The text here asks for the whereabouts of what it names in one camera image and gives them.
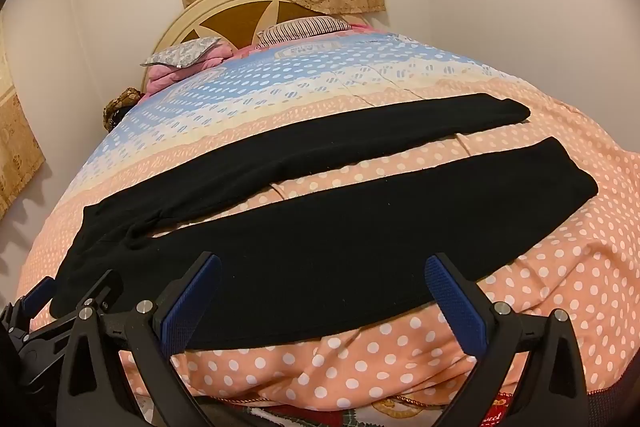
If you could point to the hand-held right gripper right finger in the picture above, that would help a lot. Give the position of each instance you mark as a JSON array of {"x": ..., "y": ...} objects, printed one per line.
[{"x": 455, "y": 307}]

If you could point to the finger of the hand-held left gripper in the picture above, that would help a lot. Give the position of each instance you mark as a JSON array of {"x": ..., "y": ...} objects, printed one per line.
[
  {"x": 100, "y": 288},
  {"x": 39, "y": 292}
]

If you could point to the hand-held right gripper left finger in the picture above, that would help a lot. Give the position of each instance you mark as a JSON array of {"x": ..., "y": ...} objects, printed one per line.
[{"x": 192, "y": 302}]

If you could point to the black pants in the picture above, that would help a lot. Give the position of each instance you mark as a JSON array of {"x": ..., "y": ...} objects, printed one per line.
[{"x": 300, "y": 267}]

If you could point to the red printed cloth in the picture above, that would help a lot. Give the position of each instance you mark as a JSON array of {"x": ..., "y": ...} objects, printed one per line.
[{"x": 400, "y": 413}]

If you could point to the polka dot quilt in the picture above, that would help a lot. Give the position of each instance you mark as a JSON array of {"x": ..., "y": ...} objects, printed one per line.
[{"x": 500, "y": 157}]

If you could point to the brown patterned bag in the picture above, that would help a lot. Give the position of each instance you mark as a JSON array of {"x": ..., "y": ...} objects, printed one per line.
[{"x": 120, "y": 107}]

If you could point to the pink folded blanket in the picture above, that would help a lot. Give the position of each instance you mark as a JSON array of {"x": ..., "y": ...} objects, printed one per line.
[{"x": 165, "y": 76}]

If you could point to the grey patterned pillow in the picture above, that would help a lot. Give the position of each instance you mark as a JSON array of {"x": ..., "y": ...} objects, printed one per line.
[{"x": 182, "y": 52}]

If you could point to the cream and brown headboard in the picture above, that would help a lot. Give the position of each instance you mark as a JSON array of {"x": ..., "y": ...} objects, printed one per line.
[{"x": 235, "y": 14}]

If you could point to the striped pillow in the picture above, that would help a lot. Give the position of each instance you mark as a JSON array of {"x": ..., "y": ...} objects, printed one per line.
[{"x": 300, "y": 29}]

